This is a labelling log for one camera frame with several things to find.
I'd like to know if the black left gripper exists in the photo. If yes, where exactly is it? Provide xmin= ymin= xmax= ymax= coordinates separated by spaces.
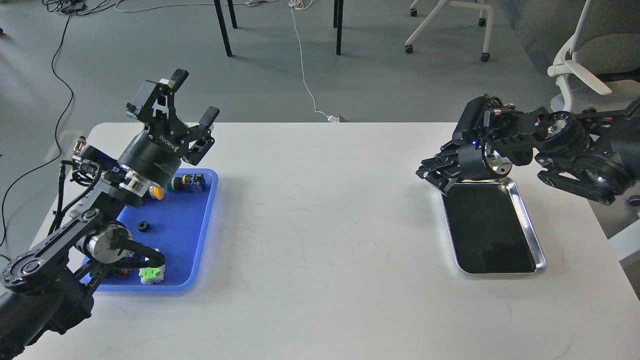
xmin=118 ymin=69 xmax=220 ymax=187

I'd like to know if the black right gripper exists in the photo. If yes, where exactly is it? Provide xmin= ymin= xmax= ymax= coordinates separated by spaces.
xmin=416 ymin=142 xmax=514 ymax=196

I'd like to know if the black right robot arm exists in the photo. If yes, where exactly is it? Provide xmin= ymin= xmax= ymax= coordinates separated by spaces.
xmin=416 ymin=94 xmax=639 ymax=206

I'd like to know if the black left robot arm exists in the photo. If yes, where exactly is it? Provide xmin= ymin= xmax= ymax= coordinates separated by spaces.
xmin=1 ymin=69 xmax=220 ymax=360

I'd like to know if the silver metal tray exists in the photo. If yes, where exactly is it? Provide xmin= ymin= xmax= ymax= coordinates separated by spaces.
xmin=441 ymin=177 xmax=547 ymax=276

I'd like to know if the blue plastic tray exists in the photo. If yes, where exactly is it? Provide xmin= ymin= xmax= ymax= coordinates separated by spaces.
xmin=98 ymin=168 xmax=218 ymax=293

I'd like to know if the green and blue push button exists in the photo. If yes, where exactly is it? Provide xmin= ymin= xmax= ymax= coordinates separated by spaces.
xmin=166 ymin=173 xmax=206 ymax=194

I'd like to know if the yellow push button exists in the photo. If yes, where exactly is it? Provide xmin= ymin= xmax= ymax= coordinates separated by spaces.
xmin=147 ymin=186 xmax=165 ymax=201

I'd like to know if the black table leg left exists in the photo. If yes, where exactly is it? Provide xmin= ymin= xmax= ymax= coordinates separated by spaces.
xmin=214 ymin=0 xmax=238 ymax=58

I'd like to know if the black table leg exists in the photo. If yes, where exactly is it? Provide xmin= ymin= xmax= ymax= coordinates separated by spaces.
xmin=214 ymin=0 xmax=238 ymax=58
xmin=333 ymin=0 xmax=345 ymax=56

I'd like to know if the white chair base with casters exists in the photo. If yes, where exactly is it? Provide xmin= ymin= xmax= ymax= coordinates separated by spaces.
xmin=404 ymin=0 xmax=495 ymax=62

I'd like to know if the green and grey push button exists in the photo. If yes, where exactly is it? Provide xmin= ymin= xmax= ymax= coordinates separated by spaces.
xmin=138 ymin=264 xmax=166 ymax=285

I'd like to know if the white office chair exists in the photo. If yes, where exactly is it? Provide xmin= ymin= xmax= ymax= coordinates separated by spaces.
xmin=547 ymin=0 xmax=640 ymax=113

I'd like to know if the black table leg right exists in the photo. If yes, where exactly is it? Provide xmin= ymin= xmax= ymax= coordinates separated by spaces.
xmin=333 ymin=0 xmax=345 ymax=56

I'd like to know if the black cable on floor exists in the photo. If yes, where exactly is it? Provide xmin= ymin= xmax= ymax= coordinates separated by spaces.
xmin=0 ymin=0 xmax=116 ymax=251

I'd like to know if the white cable on floor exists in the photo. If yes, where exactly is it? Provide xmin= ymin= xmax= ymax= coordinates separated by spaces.
xmin=115 ymin=0 xmax=341 ymax=123

